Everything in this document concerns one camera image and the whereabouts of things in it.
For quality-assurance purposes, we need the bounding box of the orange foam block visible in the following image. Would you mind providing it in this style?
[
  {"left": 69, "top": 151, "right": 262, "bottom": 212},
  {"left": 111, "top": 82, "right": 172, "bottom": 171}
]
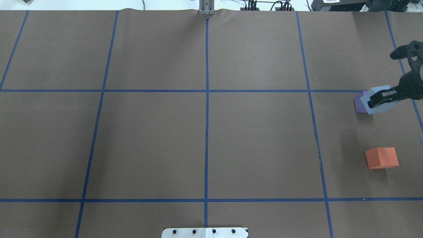
[{"left": 365, "top": 147, "right": 399, "bottom": 169}]

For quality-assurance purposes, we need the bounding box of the purple foam block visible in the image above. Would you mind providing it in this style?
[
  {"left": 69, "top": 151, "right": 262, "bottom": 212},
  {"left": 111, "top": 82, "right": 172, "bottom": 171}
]
[{"left": 354, "top": 91, "right": 369, "bottom": 113}]

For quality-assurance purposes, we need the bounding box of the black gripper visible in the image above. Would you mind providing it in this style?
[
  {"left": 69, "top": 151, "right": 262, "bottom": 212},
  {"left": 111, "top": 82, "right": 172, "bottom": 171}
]
[{"left": 367, "top": 71, "right": 423, "bottom": 108}]

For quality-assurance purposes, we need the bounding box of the black equipment box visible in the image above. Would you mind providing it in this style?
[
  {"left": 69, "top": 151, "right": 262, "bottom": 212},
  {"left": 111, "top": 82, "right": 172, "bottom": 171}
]
[{"left": 311, "top": 0, "right": 367, "bottom": 12}]

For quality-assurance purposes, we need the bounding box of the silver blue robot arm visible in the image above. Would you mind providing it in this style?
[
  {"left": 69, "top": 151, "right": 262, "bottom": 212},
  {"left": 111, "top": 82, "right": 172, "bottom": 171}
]
[{"left": 359, "top": 67, "right": 422, "bottom": 115}]

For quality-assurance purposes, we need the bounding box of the light blue foam block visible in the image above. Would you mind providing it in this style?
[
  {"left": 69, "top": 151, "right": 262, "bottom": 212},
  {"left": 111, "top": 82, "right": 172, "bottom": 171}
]
[{"left": 367, "top": 85, "right": 399, "bottom": 115}]

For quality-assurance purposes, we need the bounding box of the brown paper table cover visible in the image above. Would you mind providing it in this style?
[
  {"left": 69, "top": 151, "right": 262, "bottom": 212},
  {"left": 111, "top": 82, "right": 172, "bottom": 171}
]
[{"left": 1, "top": 9, "right": 422, "bottom": 238}]

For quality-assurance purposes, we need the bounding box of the black cable connectors cluster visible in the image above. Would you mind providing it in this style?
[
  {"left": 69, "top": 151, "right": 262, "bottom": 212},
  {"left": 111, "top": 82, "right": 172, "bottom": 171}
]
[{"left": 240, "top": 0, "right": 295, "bottom": 12}]

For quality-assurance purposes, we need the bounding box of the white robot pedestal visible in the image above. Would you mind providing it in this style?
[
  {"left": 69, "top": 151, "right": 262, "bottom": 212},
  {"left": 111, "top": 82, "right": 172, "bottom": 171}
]
[{"left": 161, "top": 227, "right": 249, "bottom": 238}]

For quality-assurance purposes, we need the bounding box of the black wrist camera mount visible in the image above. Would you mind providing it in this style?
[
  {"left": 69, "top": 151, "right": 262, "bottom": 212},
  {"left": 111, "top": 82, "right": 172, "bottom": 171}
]
[{"left": 390, "top": 41, "right": 423, "bottom": 74}]

